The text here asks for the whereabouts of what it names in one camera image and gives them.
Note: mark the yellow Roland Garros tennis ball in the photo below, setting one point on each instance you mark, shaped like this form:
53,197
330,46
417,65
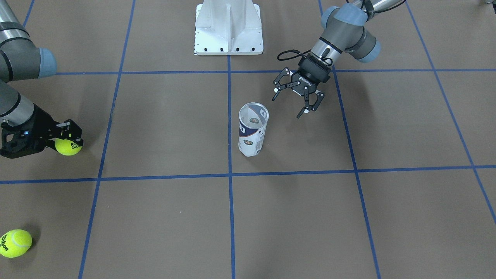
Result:
68,146

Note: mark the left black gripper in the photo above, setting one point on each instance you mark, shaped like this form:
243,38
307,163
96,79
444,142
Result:
313,74

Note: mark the yellow Wilson tennis ball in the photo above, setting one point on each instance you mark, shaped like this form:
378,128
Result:
15,243

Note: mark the clear tennis ball can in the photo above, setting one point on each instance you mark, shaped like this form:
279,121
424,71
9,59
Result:
253,119

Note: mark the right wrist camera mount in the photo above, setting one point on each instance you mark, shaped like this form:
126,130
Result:
14,141

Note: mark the white pedestal column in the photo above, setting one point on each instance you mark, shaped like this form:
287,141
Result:
228,27

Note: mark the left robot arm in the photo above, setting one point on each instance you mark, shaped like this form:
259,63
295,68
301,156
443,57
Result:
344,32

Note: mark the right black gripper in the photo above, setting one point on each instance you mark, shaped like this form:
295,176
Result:
42,123

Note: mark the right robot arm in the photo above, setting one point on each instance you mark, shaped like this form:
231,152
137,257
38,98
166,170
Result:
20,60

